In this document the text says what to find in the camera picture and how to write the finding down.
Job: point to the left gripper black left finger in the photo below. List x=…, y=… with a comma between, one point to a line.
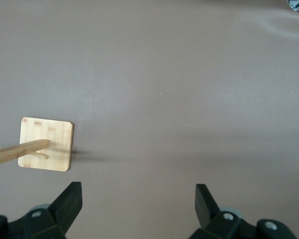
x=62, y=211

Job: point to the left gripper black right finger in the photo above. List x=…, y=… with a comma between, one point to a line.
x=209, y=211

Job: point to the wooden mug tree stand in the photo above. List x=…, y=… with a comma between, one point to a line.
x=52, y=134

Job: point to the brown table mat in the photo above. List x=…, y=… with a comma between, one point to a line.
x=149, y=74

